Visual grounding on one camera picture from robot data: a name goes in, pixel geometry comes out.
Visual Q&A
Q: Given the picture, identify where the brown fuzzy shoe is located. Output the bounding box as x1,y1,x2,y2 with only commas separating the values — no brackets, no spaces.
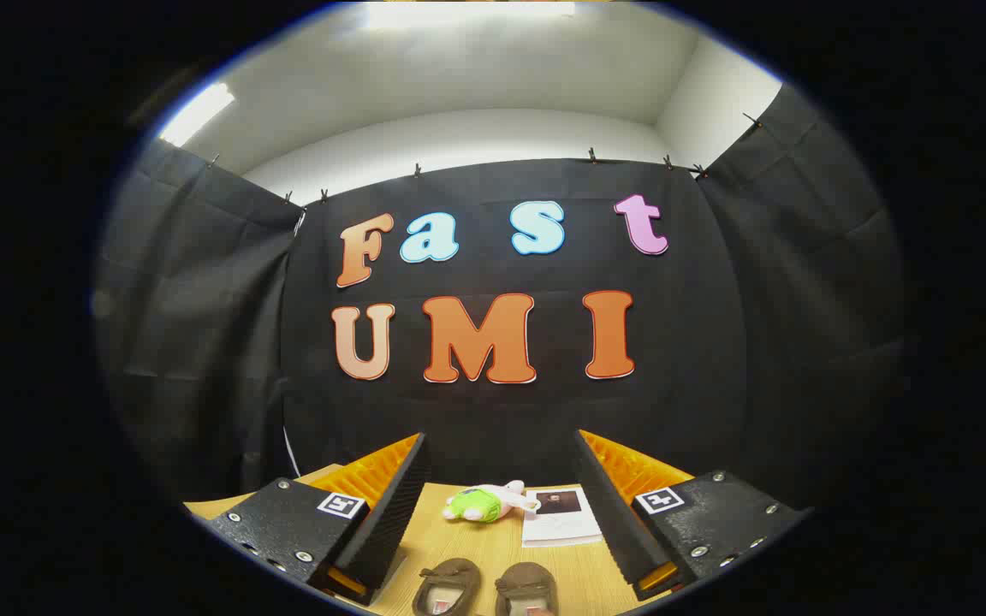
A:
495,561,559,616
412,558,483,616

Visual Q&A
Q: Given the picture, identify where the white book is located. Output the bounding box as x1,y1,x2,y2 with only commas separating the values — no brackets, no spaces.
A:
521,488,603,548

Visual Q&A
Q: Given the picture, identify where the green and pink plush toy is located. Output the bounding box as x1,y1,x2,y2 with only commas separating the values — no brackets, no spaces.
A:
443,481,541,524

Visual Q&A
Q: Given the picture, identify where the black backdrop cloth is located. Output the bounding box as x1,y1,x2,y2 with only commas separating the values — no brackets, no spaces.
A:
92,84,905,506

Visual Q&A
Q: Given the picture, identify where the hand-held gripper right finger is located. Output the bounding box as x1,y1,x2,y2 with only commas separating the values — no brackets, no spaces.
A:
574,429,811,601

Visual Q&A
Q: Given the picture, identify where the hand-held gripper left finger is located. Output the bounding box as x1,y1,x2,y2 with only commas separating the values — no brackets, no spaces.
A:
202,432,431,607

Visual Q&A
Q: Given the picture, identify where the ceiling light panel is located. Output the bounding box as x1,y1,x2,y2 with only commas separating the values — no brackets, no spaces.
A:
159,83,235,146

